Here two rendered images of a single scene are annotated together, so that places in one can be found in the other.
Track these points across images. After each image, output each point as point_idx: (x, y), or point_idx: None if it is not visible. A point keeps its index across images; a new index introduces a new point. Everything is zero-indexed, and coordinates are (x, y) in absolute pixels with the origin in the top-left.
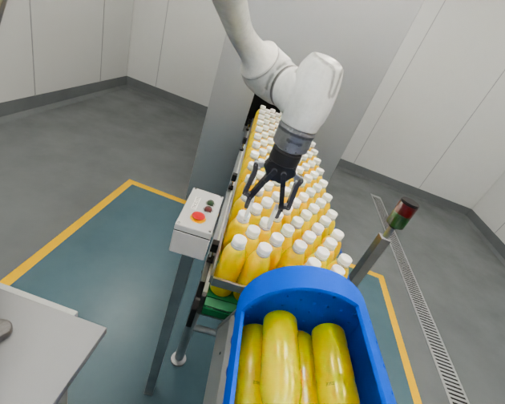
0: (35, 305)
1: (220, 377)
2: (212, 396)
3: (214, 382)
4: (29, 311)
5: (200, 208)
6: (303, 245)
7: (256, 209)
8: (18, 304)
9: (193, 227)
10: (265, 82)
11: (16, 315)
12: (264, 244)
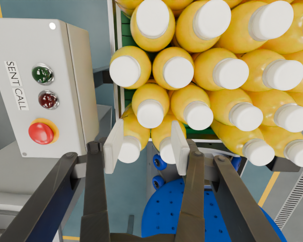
0: (5, 217)
1: (151, 189)
2: (149, 186)
3: (149, 179)
4: (5, 221)
5: (33, 99)
6: (252, 123)
7: (150, 35)
8: None
9: (49, 154)
10: None
11: (2, 224)
12: (169, 149)
